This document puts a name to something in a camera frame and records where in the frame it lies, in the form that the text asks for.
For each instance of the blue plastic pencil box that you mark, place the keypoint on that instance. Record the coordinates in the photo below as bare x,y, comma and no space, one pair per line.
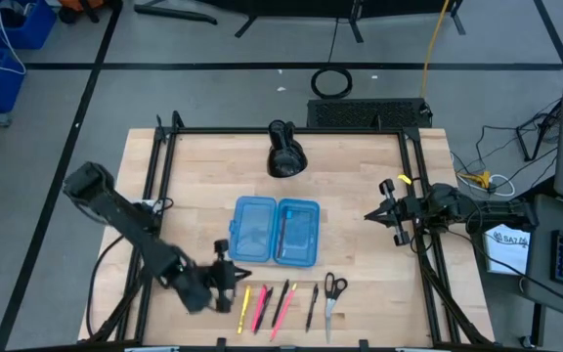
252,230

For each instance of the black pen with clear barrel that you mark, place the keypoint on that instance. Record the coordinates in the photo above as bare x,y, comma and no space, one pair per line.
312,308

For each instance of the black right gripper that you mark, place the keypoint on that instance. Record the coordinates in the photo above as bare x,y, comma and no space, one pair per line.
406,212

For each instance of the black perforated computer case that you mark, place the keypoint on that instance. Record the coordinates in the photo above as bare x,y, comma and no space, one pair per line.
359,113

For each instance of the white printed paper sheet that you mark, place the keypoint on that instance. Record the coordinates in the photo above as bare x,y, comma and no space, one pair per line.
506,254

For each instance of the pink highlighter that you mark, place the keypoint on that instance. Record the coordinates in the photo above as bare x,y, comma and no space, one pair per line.
259,308

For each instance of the yellow tape tag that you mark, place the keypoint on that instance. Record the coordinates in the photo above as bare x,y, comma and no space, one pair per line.
404,179

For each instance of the black metal floor bar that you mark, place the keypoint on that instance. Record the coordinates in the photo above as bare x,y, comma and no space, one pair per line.
174,13

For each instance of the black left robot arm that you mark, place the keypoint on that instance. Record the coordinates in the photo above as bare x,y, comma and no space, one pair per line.
130,224

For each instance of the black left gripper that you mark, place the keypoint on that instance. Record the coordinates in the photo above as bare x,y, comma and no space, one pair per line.
223,281

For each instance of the orange and black bag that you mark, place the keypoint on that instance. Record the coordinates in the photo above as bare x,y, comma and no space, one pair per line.
78,4

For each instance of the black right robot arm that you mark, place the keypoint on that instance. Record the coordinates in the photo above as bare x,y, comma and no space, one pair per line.
447,203

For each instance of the black pen with yellow band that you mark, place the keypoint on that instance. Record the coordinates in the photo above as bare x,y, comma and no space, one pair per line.
264,311

